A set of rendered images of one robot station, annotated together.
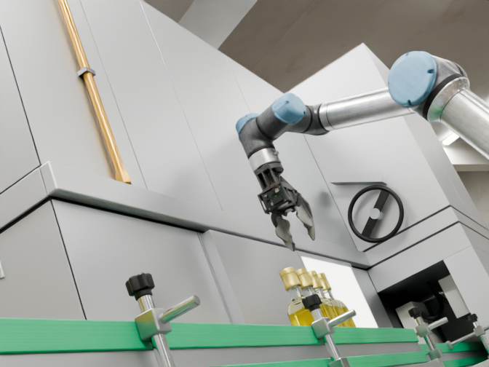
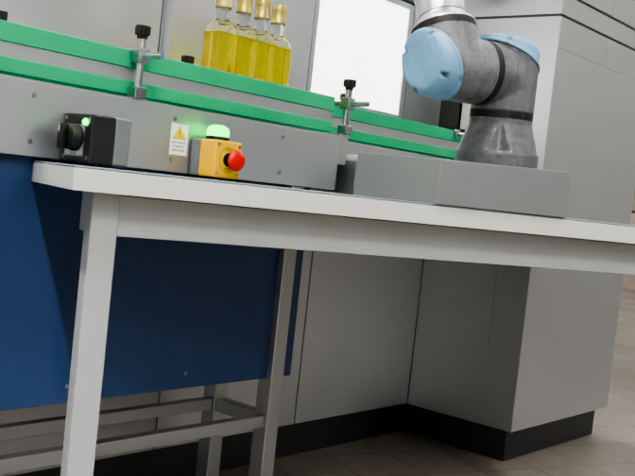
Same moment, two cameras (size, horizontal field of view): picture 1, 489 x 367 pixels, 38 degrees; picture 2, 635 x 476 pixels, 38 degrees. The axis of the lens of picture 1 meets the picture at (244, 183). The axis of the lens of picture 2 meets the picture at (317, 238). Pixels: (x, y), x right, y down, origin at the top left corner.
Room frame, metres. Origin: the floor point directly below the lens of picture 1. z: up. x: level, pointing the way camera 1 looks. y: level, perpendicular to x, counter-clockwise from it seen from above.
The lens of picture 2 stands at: (-0.33, -0.88, 0.75)
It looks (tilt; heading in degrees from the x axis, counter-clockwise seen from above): 3 degrees down; 18
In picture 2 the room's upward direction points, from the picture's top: 6 degrees clockwise
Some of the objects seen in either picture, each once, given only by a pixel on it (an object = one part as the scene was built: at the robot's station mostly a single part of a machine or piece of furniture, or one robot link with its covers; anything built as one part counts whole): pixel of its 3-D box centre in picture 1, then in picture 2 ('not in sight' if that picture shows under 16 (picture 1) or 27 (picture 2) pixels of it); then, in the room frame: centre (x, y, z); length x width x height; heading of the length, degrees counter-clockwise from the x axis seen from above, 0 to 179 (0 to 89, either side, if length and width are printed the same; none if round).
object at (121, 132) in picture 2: not in sight; (95, 141); (1.05, -0.03, 0.79); 0.08 x 0.08 x 0.08; 68
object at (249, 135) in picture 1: (255, 136); not in sight; (1.67, -0.07, 1.55); 0.09 x 0.08 x 0.11; 52
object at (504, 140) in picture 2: not in sight; (498, 138); (1.42, -0.64, 0.88); 0.15 x 0.15 x 0.10
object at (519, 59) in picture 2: not in sight; (503, 74); (1.41, -0.64, 1.00); 0.13 x 0.12 x 0.14; 142
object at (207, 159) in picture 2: not in sight; (215, 160); (1.31, -0.13, 0.79); 0.07 x 0.07 x 0.07; 68
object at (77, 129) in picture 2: not in sight; (67, 136); (0.99, -0.01, 0.79); 0.04 x 0.03 x 0.04; 68
